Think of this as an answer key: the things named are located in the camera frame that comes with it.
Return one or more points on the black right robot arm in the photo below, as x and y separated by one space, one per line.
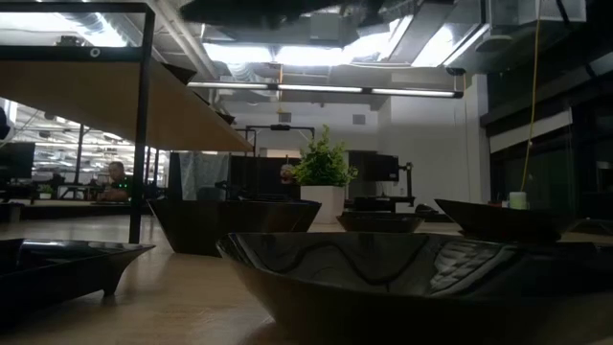
268 12

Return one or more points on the green plant in white pot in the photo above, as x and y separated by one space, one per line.
323 163

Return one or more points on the person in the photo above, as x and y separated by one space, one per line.
287 173
115 184

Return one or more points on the black monitor on stand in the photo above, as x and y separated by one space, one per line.
383 167

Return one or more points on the long ceiling light fixture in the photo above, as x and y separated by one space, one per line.
325 88

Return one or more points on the grey curtain panel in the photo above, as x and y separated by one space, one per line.
203 175

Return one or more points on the pale green cup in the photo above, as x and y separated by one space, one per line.
517 200

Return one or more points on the background wooden table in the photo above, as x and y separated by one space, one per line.
72 208

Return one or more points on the small background plant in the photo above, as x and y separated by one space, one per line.
45 190

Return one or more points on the black background monitor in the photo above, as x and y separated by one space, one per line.
16 160

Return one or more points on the black background rig frame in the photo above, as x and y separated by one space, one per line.
280 127

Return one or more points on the square wall vent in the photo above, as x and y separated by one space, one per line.
285 117
358 119

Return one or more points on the black security camera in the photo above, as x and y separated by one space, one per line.
455 71

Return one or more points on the wooden shelf with black frame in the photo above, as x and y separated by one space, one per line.
72 96

